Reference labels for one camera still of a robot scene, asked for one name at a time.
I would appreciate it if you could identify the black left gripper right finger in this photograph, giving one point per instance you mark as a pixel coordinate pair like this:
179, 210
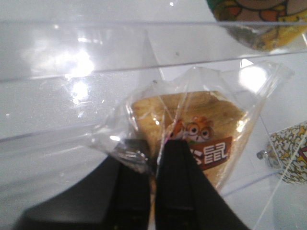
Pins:
185, 199

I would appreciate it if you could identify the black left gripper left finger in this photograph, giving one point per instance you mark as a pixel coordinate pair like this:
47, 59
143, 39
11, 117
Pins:
112, 197

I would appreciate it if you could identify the bread slice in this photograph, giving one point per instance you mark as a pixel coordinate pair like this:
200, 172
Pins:
213, 111

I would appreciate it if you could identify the clear acrylic shelf left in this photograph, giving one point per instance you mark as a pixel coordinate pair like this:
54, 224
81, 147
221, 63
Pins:
58, 81

